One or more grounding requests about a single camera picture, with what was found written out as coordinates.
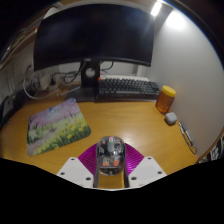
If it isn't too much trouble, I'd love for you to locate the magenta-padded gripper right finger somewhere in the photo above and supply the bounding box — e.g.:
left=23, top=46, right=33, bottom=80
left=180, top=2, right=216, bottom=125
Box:
left=123, top=143, right=168, bottom=189

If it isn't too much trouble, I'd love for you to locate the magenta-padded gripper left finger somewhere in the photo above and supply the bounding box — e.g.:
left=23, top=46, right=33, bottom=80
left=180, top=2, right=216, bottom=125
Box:
left=56, top=143, right=101, bottom=189

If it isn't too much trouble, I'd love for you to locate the transparent computer mouse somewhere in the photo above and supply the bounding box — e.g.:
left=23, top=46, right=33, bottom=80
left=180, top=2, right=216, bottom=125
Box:
left=96, top=135, right=126, bottom=177

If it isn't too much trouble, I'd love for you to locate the flower meadow print mouse pad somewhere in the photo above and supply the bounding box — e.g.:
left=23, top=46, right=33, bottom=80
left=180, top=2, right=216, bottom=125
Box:
left=26, top=97, right=92, bottom=157

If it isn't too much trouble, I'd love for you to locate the thin dark pen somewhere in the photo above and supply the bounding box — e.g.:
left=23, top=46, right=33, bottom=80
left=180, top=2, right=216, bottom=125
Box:
left=178, top=120, right=198, bottom=156

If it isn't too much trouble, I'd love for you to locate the small grey earbud case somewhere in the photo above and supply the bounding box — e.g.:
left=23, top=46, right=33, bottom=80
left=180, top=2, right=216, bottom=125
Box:
left=164, top=111, right=178, bottom=126

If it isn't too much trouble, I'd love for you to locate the wooden bookshelf unit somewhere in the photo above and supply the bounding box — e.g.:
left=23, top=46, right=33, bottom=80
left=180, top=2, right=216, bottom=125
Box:
left=198, top=133, right=224, bottom=164

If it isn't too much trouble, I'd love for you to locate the orange jar with yellow lid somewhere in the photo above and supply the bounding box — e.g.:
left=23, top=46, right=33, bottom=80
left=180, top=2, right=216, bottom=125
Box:
left=155, top=85, right=177, bottom=115

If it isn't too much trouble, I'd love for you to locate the dark grey keyboard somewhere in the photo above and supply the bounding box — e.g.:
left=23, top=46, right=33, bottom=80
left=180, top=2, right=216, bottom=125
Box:
left=97, top=77, right=161, bottom=101

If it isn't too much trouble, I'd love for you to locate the black desk stand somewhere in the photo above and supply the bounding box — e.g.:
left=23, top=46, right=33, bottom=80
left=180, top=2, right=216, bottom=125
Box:
left=0, top=89, right=26, bottom=129

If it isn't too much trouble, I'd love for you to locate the silver flat box device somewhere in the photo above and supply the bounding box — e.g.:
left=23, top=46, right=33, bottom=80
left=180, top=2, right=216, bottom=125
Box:
left=1, top=94, right=16, bottom=118

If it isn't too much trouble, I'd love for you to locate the white power strip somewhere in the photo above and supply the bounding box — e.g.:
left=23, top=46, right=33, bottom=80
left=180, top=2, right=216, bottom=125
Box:
left=38, top=73, right=61, bottom=90

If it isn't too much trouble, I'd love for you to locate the black curved monitor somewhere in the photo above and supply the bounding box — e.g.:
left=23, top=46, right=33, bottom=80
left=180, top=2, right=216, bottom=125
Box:
left=33, top=3, right=156, bottom=103

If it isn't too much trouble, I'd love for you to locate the bright ceiling light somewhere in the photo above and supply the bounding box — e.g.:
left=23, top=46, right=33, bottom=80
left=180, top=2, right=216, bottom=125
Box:
left=149, top=1, right=163, bottom=18

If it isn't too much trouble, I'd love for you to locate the white cable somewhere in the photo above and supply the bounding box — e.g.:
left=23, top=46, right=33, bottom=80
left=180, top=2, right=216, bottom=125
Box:
left=22, top=75, right=83, bottom=101

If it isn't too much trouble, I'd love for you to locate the black cable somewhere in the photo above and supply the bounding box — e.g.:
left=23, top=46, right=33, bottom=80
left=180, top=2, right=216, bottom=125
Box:
left=49, top=61, right=114, bottom=84

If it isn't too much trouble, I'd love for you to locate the wooden wall shelf unit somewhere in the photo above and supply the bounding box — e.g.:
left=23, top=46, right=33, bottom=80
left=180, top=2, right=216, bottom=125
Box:
left=0, top=19, right=44, bottom=71

